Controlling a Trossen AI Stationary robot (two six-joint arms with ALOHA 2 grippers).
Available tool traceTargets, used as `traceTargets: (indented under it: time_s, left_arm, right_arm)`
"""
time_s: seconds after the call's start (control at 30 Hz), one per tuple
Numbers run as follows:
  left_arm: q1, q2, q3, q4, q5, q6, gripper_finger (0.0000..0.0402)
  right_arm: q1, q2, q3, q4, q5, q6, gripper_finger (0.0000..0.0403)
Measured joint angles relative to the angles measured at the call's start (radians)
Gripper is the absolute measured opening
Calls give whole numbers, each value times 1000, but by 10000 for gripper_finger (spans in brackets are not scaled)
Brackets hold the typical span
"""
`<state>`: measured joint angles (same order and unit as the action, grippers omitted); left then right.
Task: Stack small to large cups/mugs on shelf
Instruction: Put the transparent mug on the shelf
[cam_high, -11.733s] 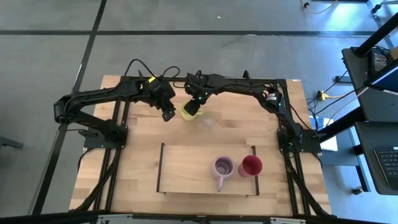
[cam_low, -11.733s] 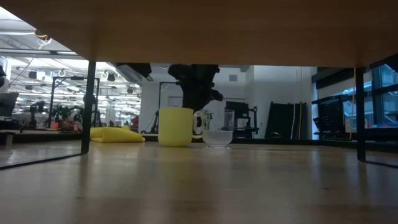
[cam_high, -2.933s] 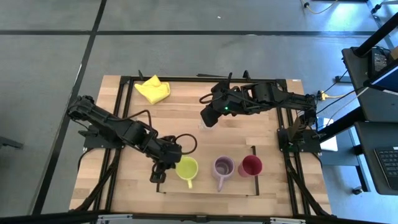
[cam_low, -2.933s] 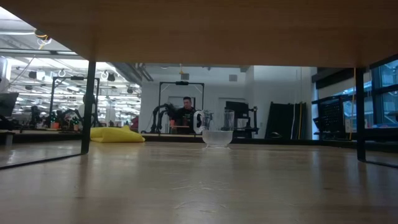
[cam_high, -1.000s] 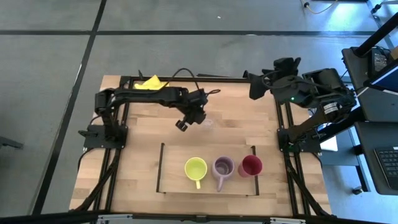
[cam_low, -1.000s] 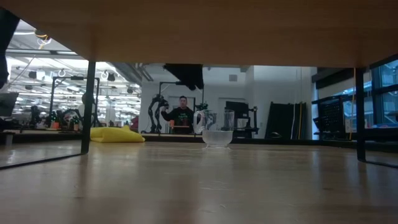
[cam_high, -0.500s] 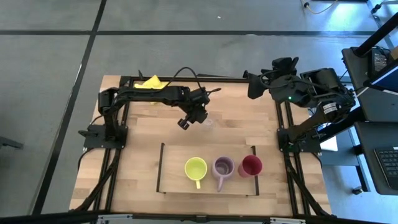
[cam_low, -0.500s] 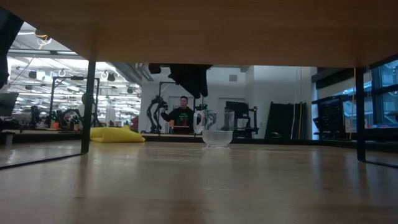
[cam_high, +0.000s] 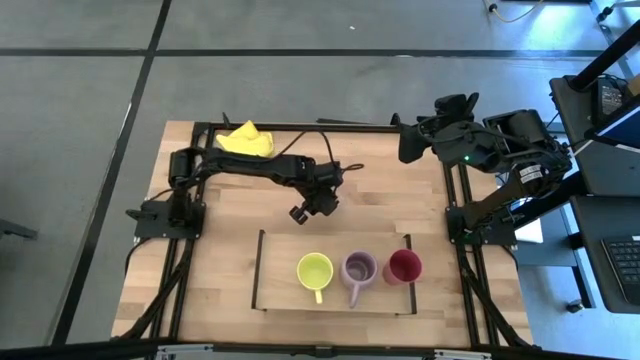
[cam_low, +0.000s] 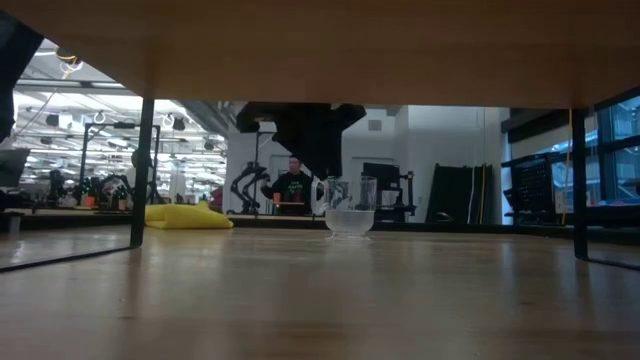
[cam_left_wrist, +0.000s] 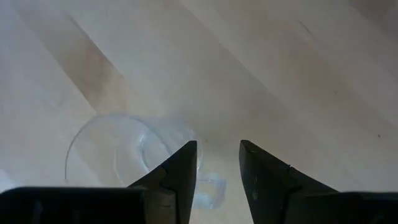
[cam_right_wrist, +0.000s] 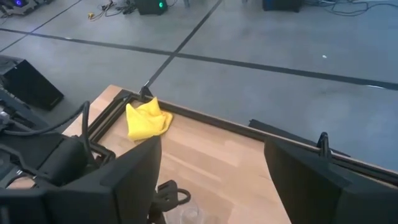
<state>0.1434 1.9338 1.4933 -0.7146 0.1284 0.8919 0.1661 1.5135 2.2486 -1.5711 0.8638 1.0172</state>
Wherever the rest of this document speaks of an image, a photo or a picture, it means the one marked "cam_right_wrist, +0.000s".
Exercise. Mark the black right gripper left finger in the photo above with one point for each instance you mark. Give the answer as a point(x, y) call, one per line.
point(109, 193)

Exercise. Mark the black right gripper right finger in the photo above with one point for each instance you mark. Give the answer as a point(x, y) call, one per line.
point(311, 189)

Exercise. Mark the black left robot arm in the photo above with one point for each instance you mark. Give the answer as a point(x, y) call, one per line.
point(46, 155)

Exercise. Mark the clear drinking glass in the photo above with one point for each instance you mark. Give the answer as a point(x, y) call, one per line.
point(189, 216)

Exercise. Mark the small black clamp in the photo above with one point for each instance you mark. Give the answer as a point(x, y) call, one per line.
point(145, 92)
point(323, 144)

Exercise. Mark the black flat strip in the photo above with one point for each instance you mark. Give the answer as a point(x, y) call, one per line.
point(280, 130)

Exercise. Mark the yellow cloth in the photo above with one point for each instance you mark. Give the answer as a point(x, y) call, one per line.
point(146, 121)

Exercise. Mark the black floor box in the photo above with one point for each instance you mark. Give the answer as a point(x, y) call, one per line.
point(31, 84)

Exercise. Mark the black computer green light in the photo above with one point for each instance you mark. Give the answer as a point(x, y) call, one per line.
point(149, 7)

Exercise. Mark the electronics with purple light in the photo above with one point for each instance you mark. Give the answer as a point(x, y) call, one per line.
point(18, 3)

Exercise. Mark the black table frame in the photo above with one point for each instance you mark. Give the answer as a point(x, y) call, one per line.
point(367, 168)

